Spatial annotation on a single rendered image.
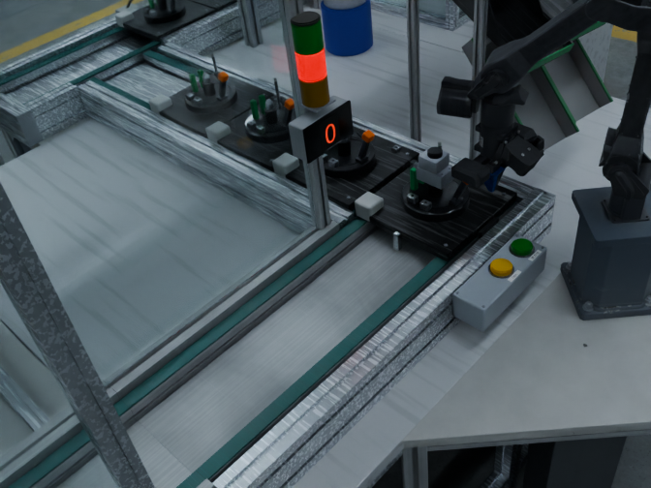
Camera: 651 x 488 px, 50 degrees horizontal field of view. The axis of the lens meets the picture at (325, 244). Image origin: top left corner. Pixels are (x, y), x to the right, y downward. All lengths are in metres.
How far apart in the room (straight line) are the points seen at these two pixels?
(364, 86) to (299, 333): 1.01
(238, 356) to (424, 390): 0.34
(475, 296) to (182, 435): 0.56
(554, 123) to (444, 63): 0.67
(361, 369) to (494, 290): 0.29
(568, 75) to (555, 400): 0.79
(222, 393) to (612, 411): 0.66
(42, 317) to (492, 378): 0.86
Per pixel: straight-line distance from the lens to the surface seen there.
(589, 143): 1.88
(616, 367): 1.36
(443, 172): 1.42
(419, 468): 1.34
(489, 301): 1.29
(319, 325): 1.32
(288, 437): 1.13
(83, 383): 0.73
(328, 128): 1.28
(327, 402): 1.16
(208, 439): 1.21
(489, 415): 1.26
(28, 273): 0.63
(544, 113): 1.64
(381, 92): 2.10
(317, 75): 1.23
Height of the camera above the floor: 1.89
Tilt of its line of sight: 41 degrees down
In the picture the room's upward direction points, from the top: 8 degrees counter-clockwise
